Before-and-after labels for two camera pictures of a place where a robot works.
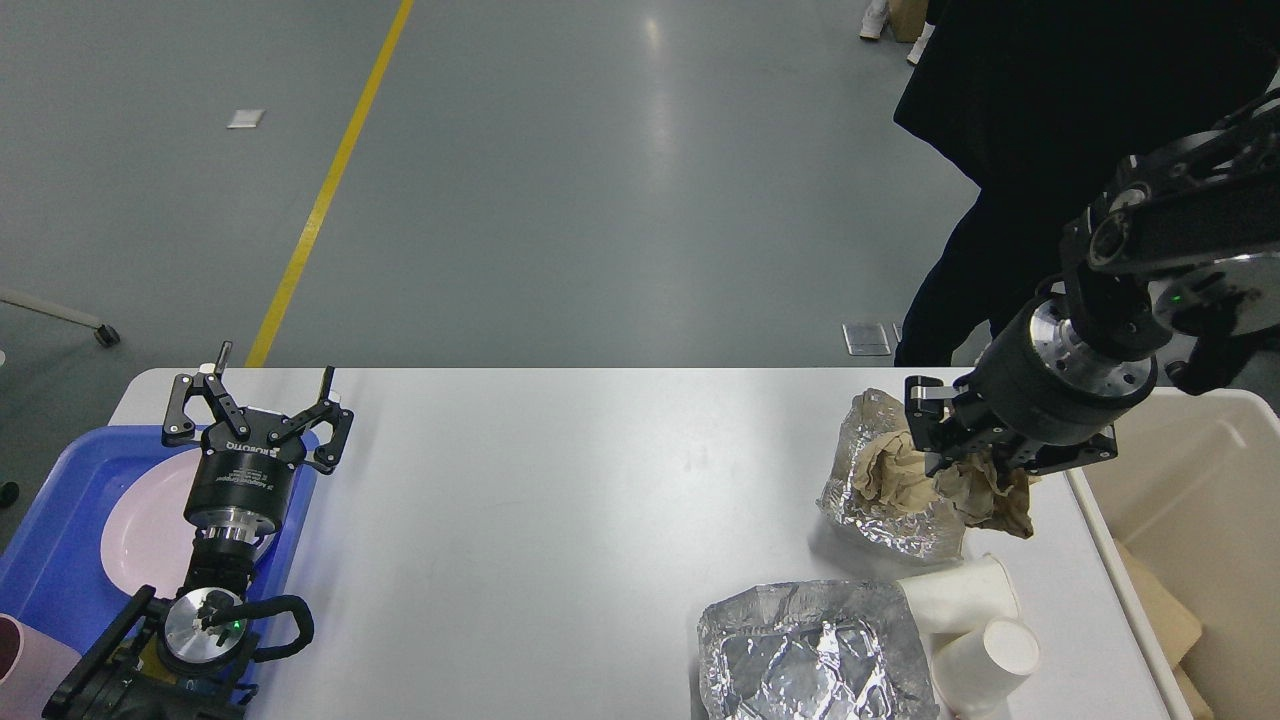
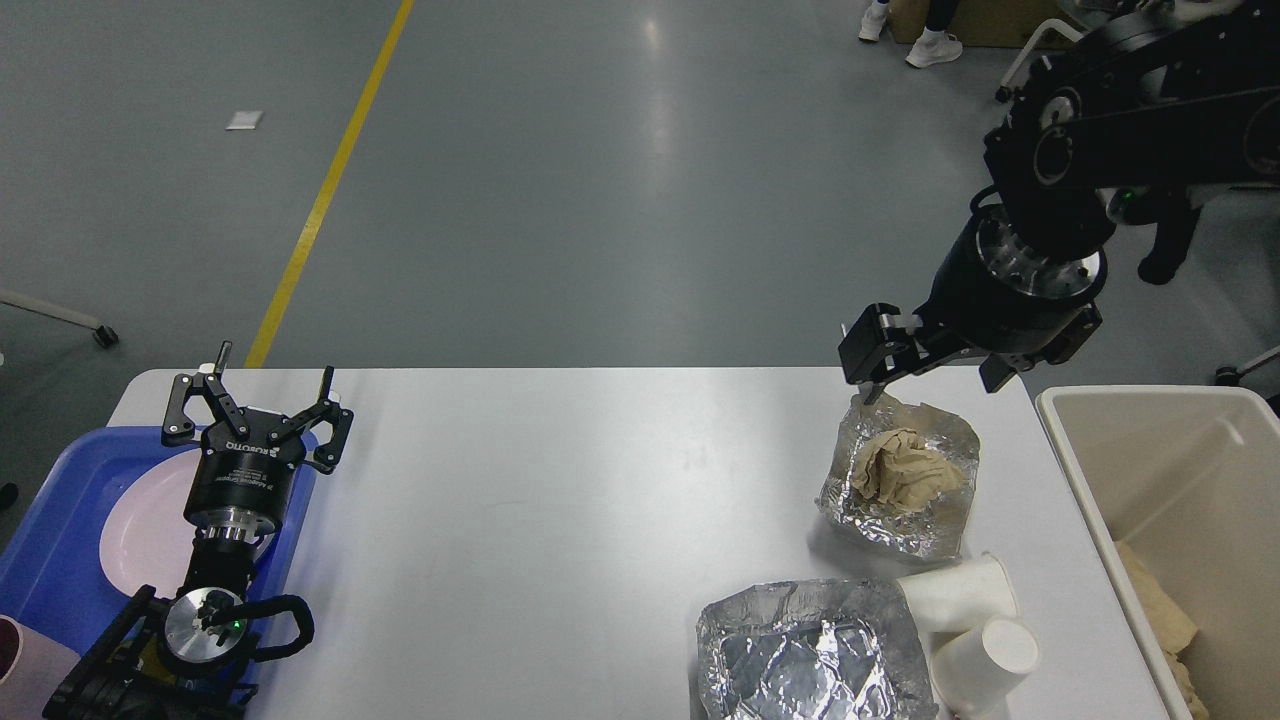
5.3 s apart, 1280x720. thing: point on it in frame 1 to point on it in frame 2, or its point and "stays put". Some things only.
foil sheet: (814, 650) stays put
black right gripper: (1039, 380) to (992, 295)
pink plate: (146, 540) stays put
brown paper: (988, 500) to (1170, 629)
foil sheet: (877, 528) stays put
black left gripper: (241, 487) stays put
